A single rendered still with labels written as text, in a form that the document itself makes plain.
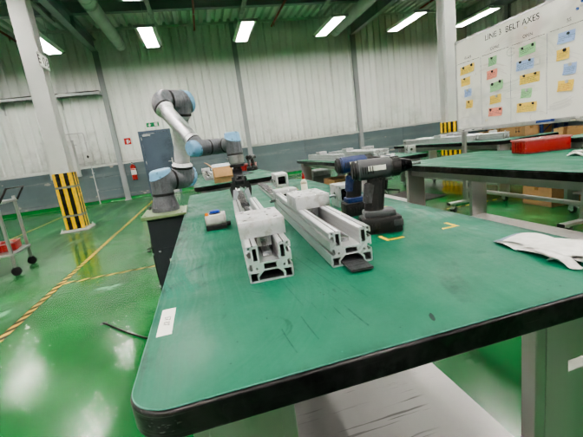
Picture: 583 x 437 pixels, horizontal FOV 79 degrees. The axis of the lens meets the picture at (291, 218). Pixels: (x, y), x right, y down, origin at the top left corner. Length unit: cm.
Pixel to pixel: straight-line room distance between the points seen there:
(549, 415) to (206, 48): 1264
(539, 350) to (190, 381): 65
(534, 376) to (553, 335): 9
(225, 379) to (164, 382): 9
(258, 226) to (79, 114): 1234
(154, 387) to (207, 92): 1227
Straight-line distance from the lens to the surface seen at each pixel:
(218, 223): 141
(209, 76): 1279
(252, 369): 52
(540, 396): 93
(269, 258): 80
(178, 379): 55
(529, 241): 93
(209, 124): 1257
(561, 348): 91
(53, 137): 781
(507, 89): 422
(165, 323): 71
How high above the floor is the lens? 107
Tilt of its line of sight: 12 degrees down
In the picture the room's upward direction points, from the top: 8 degrees counter-clockwise
